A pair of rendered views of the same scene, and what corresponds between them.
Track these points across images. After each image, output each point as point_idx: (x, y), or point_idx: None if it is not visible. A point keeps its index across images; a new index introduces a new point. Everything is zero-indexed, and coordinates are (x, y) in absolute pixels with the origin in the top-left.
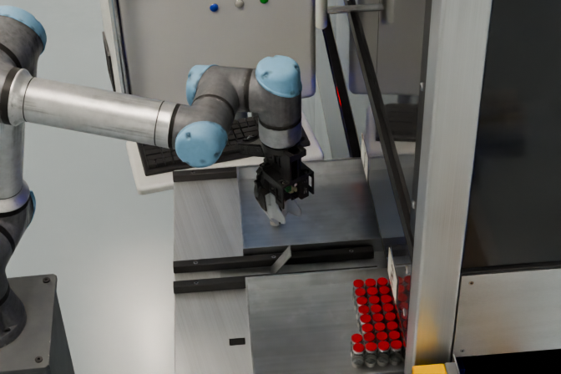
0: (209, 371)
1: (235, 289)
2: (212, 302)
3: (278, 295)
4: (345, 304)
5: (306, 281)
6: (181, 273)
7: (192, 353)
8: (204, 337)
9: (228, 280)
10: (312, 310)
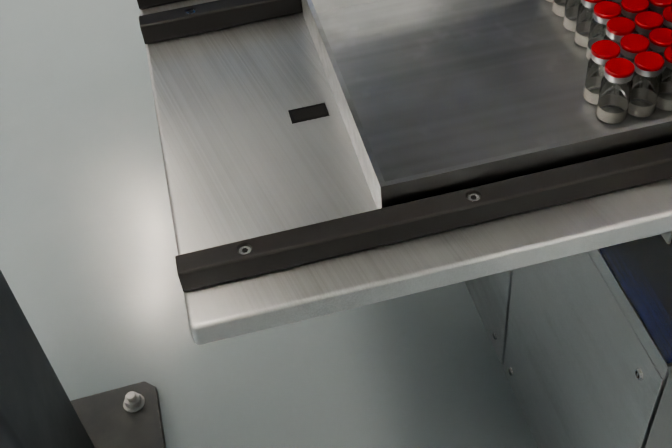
0: (257, 183)
1: (278, 17)
2: (234, 48)
3: (377, 13)
4: (529, 8)
5: None
6: (156, 7)
7: (206, 152)
8: (228, 116)
9: None
10: (463, 30)
